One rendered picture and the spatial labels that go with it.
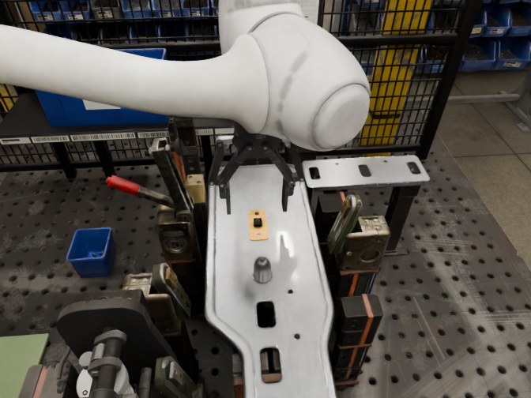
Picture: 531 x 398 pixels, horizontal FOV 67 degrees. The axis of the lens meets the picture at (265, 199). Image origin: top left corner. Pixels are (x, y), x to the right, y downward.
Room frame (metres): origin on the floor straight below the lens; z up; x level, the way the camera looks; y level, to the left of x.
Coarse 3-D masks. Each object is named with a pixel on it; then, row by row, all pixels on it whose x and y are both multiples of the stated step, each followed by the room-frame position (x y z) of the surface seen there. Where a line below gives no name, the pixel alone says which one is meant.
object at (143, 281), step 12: (132, 276) 0.38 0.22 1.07; (144, 276) 0.38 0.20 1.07; (132, 288) 0.35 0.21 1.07; (144, 288) 0.35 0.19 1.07; (156, 300) 0.34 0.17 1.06; (168, 300) 0.34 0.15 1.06; (156, 312) 0.34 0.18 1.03; (168, 312) 0.34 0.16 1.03; (156, 324) 0.34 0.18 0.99; (168, 324) 0.34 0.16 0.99; (180, 324) 0.36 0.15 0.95; (168, 336) 0.34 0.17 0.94; (180, 336) 0.34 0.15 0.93; (180, 348) 0.34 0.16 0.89; (192, 348) 0.39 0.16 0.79; (180, 360) 0.34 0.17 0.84; (192, 360) 0.37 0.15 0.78; (192, 372) 0.35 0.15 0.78
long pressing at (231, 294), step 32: (256, 192) 0.65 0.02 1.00; (224, 224) 0.56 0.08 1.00; (288, 224) 0.56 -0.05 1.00; (224, 256) 0.47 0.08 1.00; (256, 256) 0.47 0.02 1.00; (288, 256) 0.47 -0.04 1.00; (320, 256) 0.48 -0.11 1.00; (224, 288) 0.40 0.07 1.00; (256, 288) 0.40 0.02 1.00; (288, 288) 0.40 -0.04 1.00; (320, 288) 0.40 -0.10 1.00; (224, 320) 0.34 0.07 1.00; (256, 320) 0.34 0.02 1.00; (288, 320) 0.34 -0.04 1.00; (320, 320) 0.34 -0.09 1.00; (256, 352) 0.28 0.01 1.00; (288, 352) 0.28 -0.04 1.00; (320, 352) 0.28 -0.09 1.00; (256, 384) 0.24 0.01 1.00; (288, 384) 0.24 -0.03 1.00; (320, 384) 0.24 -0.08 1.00
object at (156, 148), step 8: (160, 144) 0.55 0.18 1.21; (176, 144) 0.54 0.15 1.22; (152, 152) 0.52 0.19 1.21; (160, 152) 0.52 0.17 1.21; (168, 152) 0.53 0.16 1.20; (176, 152) 0.53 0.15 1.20; (184, 152) 0.54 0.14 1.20; (160, 160) 0.52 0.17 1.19; (168, 160) 0.53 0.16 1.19; (160, 168) 0.52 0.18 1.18; (168, 168) 0.52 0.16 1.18; (176, 168) 0.55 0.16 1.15; (168, 176) 0.52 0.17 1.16; (176, 176) 0.55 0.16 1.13; (168, 184) 0.52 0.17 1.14; (176, 184) 0.52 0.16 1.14; (176, 192) 0.52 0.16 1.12; (184, 192) 0.55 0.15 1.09; (176, 200) 0.52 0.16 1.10; (184, 200) 0.53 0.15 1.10; (176, 208) 0.52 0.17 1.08; (184, 208) 0.52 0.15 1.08; (192, 208) 0.55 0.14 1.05
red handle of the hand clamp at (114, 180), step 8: (112, 176) 0.53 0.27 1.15; (112, 184) 0.52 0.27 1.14; (120, 184) 0.53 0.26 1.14; (128, 184) 0.53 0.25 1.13; (136, 184) 0.54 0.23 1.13; (128, 192) 0.52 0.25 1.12; (136, 192) 0.53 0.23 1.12; (144, 192) 0.53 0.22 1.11; (152, 192) 0.54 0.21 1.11; (152, 200) 0.53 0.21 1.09; (160, 200) 0.53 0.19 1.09; (168, 200) 0.54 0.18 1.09
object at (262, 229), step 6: (252, 210) 0.59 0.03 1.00; (258, 210) 0.59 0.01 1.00; (264, 210) 0.59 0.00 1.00; (252, 216) 0.57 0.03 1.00; (258, 216) 0.57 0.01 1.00; (264, 216) 0.57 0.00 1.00; (252, 222) 0.56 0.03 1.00; (264, 222) 0.56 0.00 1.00; (252, 228) 0.54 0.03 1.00; (258, 228) 0.54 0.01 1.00; (264, 228) 0.54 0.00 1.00; (252, 234) 0.53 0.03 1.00; (264, 234) 0.53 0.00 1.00; (252, 240) 0.51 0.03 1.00; (258, 240) 0.51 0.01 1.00
